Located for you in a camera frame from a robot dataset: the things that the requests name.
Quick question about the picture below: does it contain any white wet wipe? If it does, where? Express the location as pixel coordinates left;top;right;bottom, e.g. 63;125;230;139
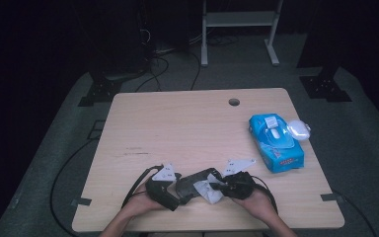
192;173;227;205

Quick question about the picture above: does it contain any person's right hand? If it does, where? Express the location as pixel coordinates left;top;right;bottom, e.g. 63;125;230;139
231;189;279;225

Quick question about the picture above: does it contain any black floor cable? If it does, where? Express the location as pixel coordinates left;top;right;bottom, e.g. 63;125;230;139
331;189;379;237
49;137;101;237

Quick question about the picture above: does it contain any left hand-held gripper cable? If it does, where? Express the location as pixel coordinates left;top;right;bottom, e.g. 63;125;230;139
121;164;165;209

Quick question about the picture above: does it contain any person's left hand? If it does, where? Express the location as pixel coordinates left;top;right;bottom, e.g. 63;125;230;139
123;182;170;217

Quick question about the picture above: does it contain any hand-held gripper cable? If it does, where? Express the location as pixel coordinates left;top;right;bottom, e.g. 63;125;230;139
121;164;165;209
251;175;279;214

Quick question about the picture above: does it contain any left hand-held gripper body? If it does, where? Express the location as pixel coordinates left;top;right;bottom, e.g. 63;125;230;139
144;162;181;212

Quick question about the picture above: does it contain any grey tape strip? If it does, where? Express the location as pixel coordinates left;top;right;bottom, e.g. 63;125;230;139
320;193;345;202
70;197;93;207

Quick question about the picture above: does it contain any blue wet wipes pack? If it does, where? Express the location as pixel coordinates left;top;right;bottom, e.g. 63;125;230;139
248;113;312;174

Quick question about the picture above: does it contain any white metal stand frame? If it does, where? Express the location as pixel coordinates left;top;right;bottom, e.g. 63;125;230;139
200;0;284;68

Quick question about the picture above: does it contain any blue toy car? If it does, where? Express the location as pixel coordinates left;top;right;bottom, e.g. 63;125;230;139
175;167;225;206

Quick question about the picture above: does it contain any bundle of black cables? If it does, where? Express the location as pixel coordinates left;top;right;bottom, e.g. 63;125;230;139
133;28;202;94

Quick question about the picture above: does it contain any right hand-held gripper cable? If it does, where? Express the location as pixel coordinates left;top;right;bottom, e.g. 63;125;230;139
251;175;279;214

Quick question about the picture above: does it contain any black stand base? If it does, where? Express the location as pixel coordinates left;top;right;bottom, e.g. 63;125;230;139
77;68;123;108
299;64;353;104

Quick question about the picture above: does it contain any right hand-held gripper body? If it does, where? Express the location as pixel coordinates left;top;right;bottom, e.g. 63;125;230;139
221;158;258;201

